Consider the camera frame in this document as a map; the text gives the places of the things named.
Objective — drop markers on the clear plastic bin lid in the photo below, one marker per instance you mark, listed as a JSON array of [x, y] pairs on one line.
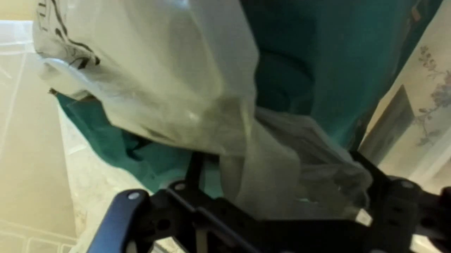
[[28, 141]]

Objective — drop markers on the teal cloth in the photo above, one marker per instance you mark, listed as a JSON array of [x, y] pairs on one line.
[[318, 56]]

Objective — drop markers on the grey plastic shopping bag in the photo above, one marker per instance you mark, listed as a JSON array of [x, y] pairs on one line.
[[163, 70]]

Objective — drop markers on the clear bin with sticker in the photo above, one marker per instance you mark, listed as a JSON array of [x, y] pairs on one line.
[[389, 121]]

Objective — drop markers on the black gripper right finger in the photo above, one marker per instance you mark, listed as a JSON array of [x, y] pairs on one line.
[[399, 215]]

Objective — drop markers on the gripper left finger with blue pad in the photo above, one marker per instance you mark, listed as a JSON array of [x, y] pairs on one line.
[[121, 219]]

